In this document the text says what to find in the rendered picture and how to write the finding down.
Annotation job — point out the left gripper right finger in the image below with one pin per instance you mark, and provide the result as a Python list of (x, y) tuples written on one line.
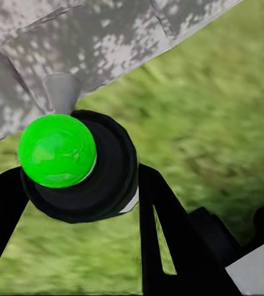
[(199, 271)]

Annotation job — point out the insectifuge atomizer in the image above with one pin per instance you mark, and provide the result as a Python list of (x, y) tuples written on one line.
[(77, 166)]

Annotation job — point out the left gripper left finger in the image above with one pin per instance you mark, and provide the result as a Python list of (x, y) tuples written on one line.
[(13, 201)]

